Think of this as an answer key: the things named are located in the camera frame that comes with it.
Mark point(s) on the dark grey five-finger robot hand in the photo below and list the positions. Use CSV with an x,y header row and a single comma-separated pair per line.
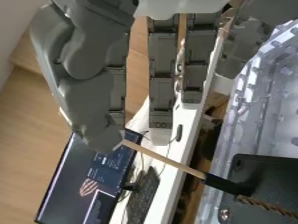
x,y
88,66

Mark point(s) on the thin wooden chopstick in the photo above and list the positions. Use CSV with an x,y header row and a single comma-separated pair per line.
x,y
164,159

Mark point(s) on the grey computer mouse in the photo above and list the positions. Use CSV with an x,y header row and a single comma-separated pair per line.
x,y
180,133

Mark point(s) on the computer monitor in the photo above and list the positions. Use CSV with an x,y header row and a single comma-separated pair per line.
x,y
67,186

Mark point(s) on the black keyboard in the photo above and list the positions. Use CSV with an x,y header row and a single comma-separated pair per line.
x,y
144,193

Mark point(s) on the white desk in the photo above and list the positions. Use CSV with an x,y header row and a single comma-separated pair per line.
x,y
177,186

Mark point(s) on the clear box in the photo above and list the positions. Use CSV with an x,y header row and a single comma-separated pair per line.
x,y
267,100

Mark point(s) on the small black stick holder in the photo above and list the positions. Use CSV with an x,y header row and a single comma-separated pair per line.
x,y
227,184

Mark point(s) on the black plate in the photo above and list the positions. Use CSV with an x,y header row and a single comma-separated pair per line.
x,y
271,176

